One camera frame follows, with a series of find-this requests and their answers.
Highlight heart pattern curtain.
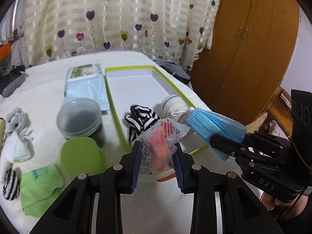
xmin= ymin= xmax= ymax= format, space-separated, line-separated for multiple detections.
xmin=24 ymin=0 xmax=221 ymax=70

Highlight grey VR headset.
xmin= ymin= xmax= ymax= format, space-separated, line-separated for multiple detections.
xmin=0 ymin=65 xmax=26 ymax=98

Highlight white rolled sock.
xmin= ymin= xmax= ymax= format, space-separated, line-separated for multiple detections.
xmin=161 ymin=95 xmax=191 ymax=123

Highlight green plastic jar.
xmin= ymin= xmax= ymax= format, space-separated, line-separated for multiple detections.
xmin=60 ymin=137 xmax=107 ymax=177

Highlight round grey lidded container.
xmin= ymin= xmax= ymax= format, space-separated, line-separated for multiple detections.
xmin=56 ymin=98 xmax=102 ymax=139

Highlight green cloth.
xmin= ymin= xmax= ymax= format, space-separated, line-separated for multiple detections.
xmin=20 ymin=164 xmax=64 ymax=218

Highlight wooden side furniture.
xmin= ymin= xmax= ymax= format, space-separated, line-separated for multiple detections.
xmin=245 ymin=86 xmax=293 ymax=139

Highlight folded jeans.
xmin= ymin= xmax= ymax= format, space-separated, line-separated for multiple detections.
xmin=152 ymin=59 xmax=190 ymax=85

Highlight green-edged white box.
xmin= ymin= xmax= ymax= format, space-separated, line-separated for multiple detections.
xmin=103 ymin=65 xmax=208 ymax=159

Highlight wet wipes pack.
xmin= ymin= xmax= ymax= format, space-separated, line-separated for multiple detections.
xmin=62 ymin=63 xmax=110 ymax=111

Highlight black white striped sock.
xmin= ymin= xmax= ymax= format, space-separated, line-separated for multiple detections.
xmin=125 ymin=104 xmax=160 ymax=143

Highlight wooden wardrobe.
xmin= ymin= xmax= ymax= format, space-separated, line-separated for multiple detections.
xmin=189 ymin=0 xmax=299 ymax=125

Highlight green rabbit sock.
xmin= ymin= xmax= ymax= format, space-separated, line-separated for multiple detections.
xmin=0 ymin=118 xmax=5 ymax=149

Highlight orange tray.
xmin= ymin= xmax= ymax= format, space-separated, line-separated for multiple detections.
xmin=0 ymin=43 xmax=11 ymax=61

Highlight blue face mask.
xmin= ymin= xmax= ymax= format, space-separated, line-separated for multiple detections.
xmin=186 ymin=108 xmax=246 ymax=161

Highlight right hand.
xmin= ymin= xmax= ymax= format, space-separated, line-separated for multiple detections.
xmin=261 ymin=192 xmax=309 ymax=219

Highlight plastic bag with pink item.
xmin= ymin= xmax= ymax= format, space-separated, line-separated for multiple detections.
xmin=139 ymin=118 xmax=190 ymax=182

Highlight grey sock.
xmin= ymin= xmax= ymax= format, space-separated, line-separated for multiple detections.
xmin=5 ymin=108 xmax=29 ymax=136

